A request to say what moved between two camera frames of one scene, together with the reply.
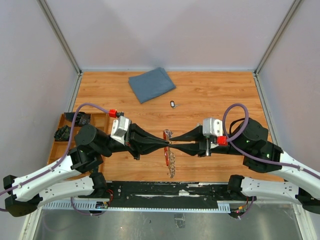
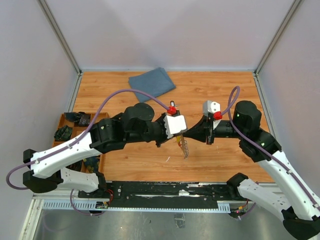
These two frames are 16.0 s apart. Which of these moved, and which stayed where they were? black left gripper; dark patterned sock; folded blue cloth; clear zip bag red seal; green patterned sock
Moved: black left gripper; clear zip bag red seal
Stayed: dark patterned sock; green patterned sock; folded blue cloth
